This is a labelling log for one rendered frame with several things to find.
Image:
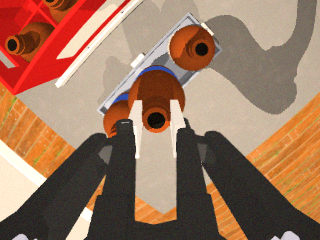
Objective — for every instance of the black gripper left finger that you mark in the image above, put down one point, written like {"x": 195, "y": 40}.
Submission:
{"x": 51, "y": 212}

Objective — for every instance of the grey rectangular tray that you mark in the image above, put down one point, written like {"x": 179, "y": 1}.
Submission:
{"x": 158, "y": 55}

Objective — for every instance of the red plastic crate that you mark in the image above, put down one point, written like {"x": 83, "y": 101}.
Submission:
{"x": 78, "y": 28}

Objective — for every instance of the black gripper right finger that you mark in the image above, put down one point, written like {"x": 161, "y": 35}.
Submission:
{"x": 261, "y": 211}

